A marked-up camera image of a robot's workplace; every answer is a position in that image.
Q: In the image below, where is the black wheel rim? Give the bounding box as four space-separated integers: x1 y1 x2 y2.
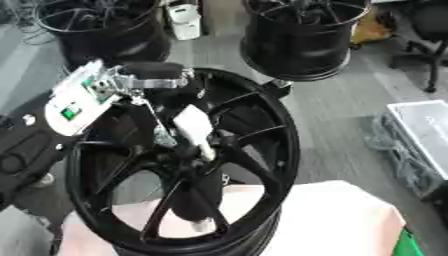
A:
33 0 175 69
238 0 375 83

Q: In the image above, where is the white plastic device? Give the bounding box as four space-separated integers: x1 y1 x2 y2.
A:
164 2 205 42

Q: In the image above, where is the black office chair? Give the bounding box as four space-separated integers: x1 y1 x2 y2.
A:
388 0 448 94

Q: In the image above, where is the clear plastic box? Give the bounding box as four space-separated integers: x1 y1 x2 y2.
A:
383 99 448 181

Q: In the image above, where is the yellow bag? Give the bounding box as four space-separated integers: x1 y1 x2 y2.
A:
350 9 398 48

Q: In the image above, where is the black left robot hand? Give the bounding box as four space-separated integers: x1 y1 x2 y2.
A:
119 61 237 233

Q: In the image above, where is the tangle of black cables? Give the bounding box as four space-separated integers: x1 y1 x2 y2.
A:
0 0 58 46

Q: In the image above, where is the green box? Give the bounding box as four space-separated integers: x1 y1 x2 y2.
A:
390 227 427 256

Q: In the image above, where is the black spoked wheel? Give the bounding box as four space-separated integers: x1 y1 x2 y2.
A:
61 67 303 256

